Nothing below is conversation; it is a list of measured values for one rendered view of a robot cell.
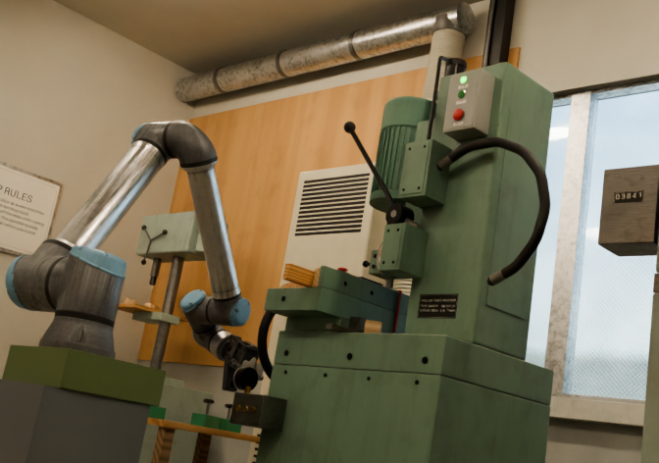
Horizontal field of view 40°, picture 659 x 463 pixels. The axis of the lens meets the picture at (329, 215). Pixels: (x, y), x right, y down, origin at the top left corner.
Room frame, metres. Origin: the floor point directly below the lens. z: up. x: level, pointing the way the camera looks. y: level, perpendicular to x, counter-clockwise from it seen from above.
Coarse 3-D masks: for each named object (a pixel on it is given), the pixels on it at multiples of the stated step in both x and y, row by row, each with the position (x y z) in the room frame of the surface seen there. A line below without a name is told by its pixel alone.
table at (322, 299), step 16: (272, 288) 2.36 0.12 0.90; (288, 288) 2.30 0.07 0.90; (304, 288) 2.26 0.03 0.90; (320, 288) 2.21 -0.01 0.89; (272, 304) 2.35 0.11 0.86; (288, 304) 2.30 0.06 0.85; (304, 304) 2.25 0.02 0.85; (320, 304) 2.22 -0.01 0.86; (336, 304) 2.25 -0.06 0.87; (352, 304) 2.29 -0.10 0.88; (368, 304) 2.33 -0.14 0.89; (384, 320) 2.38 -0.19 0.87; (400, 320) 2.42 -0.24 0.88
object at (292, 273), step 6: (288, 264) 2.19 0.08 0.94; (288, 270) 2.19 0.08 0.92; (294, 270) 2.20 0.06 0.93; (300, 270) 2.21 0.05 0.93; (306, 270) 2.22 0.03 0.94; (288, 276) 2.19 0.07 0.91; (294, 276) 2.20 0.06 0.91; (300, 276) 2.21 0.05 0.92; (306, 276) 2.22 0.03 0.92; (312, 276) 2.24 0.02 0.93; (294, 282) 2.21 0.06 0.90; (300, 282) 2.21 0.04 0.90; (306, 282) 2.23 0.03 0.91; (312, 282) 2.24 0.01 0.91
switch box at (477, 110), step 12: (468, 72) 2.08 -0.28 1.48; (480, 72) 2.05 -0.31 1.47; (456, 84) 2.10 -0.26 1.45; (468, 84) 2.07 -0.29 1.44; (480, 84) 2.05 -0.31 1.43; (492, 84) 2.08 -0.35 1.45; (456, 96) 2.10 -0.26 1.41; (468, 96) 2.07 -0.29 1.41; (480, 96) 2.05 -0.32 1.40; (492, 96) 2.09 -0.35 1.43; (456, 108) 2.09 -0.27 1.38; (468, 108) 2.06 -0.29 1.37; (480, 108) 2.06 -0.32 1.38; (444, 120) 2.12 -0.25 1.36; (468, 120) 2.06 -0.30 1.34; (480, 120) 2.06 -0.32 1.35; (444, 132) 2.12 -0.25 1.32; (456, 132) 2.10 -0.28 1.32; (468, 132) 2.09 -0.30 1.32; (480, 132) 2.08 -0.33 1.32
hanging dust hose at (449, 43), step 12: (432, 36) 3.87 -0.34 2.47; (444, 36) 3.81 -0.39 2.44; (456, 36) 3.82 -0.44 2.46; (432, 48) 3.85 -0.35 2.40; (444, 48) 3.80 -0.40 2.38; (456, 48) 3.81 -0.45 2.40; (432, 60) 3.83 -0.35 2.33; (432, 72) 3.82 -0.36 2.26; (432, 84) 3.82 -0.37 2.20; (396, 288) 3.83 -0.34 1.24; (408, 288) 3.80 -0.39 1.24
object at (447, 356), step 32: (288, 352) 2.37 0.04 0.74; (320, 352) 2.28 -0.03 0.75; (352, 352) 2.19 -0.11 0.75; (384, 352) 2.11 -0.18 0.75; (416, 352) 2.04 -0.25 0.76; (448, 352) 1.99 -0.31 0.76; (480, 352) 2.07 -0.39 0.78; (480, 384) 2.08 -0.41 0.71; (512, 384) 2.16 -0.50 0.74; (544, 384) 2.25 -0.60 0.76
